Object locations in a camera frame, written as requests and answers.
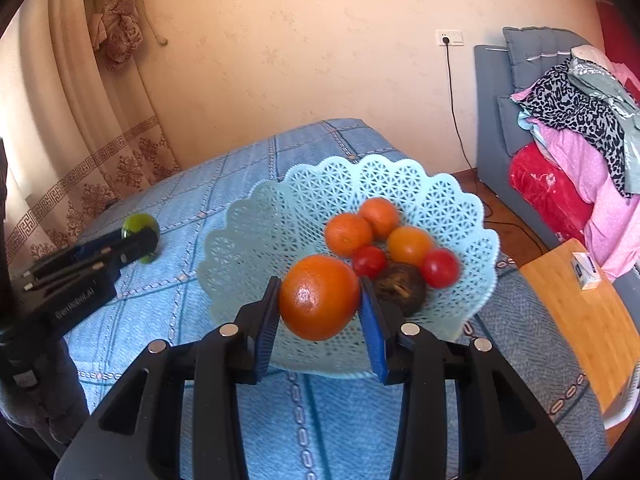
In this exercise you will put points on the small white blue box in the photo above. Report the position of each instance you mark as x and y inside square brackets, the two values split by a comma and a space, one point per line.
[585, 270]

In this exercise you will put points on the white plastic object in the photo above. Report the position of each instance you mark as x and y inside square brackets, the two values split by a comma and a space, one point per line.
[624, 400]

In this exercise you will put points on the dark brown mangosteen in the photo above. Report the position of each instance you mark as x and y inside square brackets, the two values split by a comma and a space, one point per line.
[402, 285]

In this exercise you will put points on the red blanket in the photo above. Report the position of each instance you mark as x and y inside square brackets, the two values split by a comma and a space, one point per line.
[545, 185]

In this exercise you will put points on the pile of clothes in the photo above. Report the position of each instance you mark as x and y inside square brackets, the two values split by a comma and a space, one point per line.
[570, 155]

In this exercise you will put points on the grey sofa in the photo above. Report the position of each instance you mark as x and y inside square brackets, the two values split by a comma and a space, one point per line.
[492, 110]

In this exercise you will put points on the green floral cloth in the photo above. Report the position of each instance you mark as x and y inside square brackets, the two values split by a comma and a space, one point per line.
[612, 95]

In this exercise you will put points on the leopard print cloth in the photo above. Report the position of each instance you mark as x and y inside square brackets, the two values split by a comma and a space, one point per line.
[575, 110]

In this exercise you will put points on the grey sofa cushion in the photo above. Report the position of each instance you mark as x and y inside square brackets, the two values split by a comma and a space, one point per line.
[537, 55]

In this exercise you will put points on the red tomato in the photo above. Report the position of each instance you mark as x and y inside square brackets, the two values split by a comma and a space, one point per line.
[370, 260]
[440, 267]

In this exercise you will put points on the white wall socket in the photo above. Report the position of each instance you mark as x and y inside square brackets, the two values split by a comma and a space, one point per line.
[449, 37]

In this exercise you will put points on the beige patterned curtain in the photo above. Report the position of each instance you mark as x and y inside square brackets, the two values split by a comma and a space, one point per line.
[75, 110]

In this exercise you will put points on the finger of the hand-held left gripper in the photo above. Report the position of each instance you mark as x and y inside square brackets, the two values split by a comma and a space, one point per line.
[75, 254]
[137, 247]

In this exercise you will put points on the green tomato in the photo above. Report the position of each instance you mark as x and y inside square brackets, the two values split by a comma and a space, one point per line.
[137, 222]

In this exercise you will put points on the wooden side table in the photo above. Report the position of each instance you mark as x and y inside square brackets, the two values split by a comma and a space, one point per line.
[575, 320]

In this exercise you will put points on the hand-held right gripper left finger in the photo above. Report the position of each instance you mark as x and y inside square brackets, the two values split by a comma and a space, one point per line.
[265, 345]

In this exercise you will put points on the large orange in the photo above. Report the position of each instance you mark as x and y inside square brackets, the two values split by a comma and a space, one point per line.
[409, 245]
[317, 300]

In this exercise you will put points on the light blue lattice plastic basket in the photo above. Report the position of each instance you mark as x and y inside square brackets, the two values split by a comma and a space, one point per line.
[280, 220]

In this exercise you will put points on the small orange mandarin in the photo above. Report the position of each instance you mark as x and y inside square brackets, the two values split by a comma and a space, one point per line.
[380, 216]
[348, 233]

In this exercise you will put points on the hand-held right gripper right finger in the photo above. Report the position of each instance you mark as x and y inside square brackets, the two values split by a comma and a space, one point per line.
[375, 330]

